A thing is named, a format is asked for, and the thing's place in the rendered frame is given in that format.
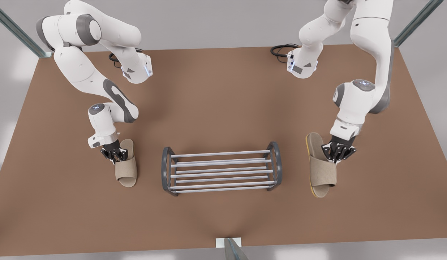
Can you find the beige slipper with yellow sole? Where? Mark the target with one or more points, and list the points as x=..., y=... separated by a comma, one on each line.
x=321, y=173

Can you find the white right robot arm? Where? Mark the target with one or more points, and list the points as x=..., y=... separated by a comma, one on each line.
x=82, y=68

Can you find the grey metal shoe rack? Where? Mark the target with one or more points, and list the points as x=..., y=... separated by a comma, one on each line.
x=221, y=169

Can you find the silver frame post with foot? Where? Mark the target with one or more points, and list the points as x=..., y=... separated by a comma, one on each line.
x=232, y=249

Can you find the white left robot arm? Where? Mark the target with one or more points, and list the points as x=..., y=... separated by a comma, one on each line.
x=371, y=39

